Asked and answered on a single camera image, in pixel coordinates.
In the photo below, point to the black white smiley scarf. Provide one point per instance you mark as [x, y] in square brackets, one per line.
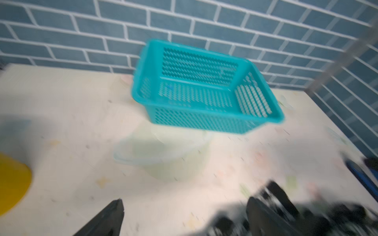
[341, 219]

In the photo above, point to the teal plastic mesh basket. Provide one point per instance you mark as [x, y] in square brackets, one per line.
[189, 87]

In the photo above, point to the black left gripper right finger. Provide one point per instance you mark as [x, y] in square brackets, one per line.
[265, 222]

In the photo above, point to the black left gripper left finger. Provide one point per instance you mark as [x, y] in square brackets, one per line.
[107, 222]

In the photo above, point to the yellow pencil cup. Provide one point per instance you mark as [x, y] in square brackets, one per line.
[16, 178]

